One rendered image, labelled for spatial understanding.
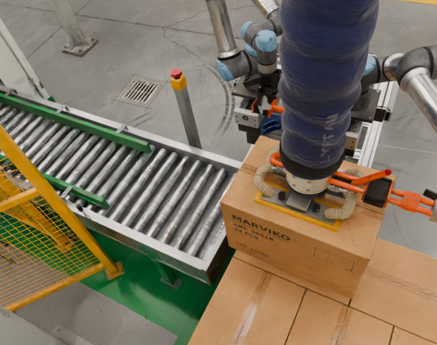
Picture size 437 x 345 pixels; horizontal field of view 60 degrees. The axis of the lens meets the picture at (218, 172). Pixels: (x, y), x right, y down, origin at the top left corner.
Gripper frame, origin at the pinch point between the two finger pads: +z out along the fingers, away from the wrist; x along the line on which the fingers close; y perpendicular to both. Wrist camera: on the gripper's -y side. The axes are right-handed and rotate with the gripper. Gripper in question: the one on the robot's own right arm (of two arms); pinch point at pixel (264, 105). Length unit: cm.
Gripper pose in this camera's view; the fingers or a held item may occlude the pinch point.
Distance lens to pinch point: 170.9
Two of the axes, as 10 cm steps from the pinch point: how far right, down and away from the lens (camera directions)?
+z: 1.3, 6.1, 7.8
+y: 8.7, 3.0, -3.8
